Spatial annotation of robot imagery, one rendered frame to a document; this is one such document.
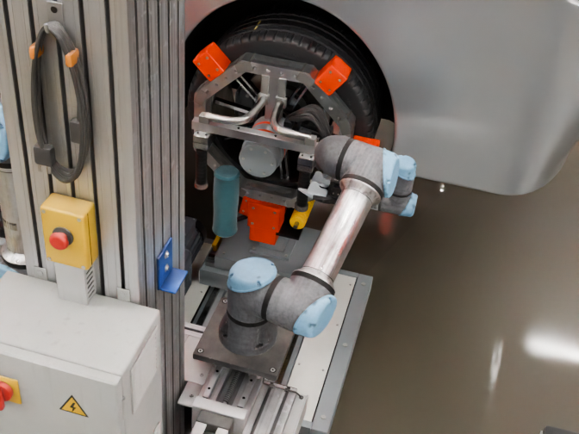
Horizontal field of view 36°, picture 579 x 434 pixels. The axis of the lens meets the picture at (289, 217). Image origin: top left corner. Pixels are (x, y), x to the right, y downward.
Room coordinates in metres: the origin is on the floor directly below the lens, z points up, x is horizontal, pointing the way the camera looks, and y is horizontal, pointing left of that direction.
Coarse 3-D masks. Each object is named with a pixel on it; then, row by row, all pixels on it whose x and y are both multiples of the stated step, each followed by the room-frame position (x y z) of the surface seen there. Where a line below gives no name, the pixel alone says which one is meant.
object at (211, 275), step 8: (216, 240) 2.71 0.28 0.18; (216, 248) 2.69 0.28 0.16; (208, 256) 2.63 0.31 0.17; (208, 264) 2.59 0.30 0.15; (200, 272) 2.54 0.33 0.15; (208, 272) 2.54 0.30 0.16; (216, 272) 2.53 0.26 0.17; (224, 272) 2.56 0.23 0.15; (200, 280) 2.54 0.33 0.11; (208, 280) 2.54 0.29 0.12; (216, 280) 2.53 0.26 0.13; (224, 280) 2.52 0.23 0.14; (224, 288) 2.52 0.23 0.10
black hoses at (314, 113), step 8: (312, 104) 2.40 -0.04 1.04; (296, 112) 2.38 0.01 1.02; (304, 112) 2.35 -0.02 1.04; (312, 112) 2.35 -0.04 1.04; (320, 112) 2.36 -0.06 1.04; (288, 120) 2.39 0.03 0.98; (296, 120) 2.34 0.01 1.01; (304, 120) 2.32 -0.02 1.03; (312, 120) 2.31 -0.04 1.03; (320, 120) 2.34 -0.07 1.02; (320, 128) 2.31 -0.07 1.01; (328, 128) 2.35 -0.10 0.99; (320, 136) 2.31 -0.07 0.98
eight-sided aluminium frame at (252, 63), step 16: (240, 64) 2.49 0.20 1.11; (256, 64) 2.49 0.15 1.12; (272, 64) 2.49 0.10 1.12; (288, 64) 2.51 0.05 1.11; (304, 64) 2.51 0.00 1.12; (208, 80) 2.57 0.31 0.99; (224, 80) 2.51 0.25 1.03; (304, 80) 2.45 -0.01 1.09; (208, 96) 2.52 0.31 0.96; (320, 96) 2.44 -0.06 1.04; (336, 96) 2.47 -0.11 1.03; (336, 112) 2.43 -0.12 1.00; (352, 128) 2.44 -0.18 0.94; (208, 160) 2.52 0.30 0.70; (224, 160) 2.55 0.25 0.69; (240, 176) 2.54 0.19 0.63; (240, 192) 2.49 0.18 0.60; (256, 192) 2.48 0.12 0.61; (272, 192) 2.48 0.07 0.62; (288, 192) 2.50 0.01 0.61
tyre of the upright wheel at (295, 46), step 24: (240, 24) 2.75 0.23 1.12; (264, 24) 2.67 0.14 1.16; (288, 24) 2.66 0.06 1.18; (312, 24) 2.69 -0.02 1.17; (240, 48) 2.58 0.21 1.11; (264, 48) 2.57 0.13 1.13; (288, 48) 2.55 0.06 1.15; (312, 48) 2.54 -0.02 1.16; (336, 48) 2.60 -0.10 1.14; (360, 48) 2.71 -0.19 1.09; (360, 72) 2.59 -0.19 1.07; (192, 96) 2.62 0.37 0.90; (360, 96) 2.50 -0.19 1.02; (360, 120) 2.50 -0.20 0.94
